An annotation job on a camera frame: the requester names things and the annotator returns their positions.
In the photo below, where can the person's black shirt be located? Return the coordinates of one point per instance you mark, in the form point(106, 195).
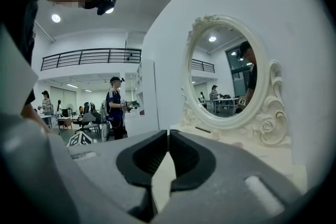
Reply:
point(27, 29)

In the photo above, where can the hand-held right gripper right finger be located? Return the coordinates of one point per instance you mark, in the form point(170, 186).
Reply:
point(225, 186)

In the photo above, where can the person's left forearm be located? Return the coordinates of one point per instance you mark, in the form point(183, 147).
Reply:
point(32, 116)

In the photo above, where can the dark slim pencil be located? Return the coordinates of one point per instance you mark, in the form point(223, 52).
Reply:
point(203, 130)

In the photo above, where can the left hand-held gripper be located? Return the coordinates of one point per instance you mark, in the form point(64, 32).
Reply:
point(80, 140)

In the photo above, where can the round ceiling light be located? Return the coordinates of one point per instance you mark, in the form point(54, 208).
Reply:
point(56, 18)

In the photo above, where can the brown box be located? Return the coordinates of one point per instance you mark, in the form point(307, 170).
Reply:
point(141, 112)

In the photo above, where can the grey office chair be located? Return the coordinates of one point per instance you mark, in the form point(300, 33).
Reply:
point(89, 119)

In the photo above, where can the white shelf unit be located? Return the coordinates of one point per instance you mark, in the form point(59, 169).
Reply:
point(148, 91)

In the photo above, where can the black head-mounted camera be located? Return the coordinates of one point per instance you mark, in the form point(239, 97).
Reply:
point(106, 5)

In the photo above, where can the white ornate oval mirror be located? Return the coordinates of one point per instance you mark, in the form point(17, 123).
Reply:
point(270, 112)

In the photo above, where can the white dressing table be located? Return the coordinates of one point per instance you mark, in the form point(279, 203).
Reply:
point(267, 157)

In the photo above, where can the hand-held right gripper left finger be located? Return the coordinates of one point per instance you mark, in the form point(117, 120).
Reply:
point(105, 181)

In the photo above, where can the black mezzanine railing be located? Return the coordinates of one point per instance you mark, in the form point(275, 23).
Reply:
point(92, 59)

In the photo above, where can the wooden desk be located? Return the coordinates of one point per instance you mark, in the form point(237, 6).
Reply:
point(64, 121)

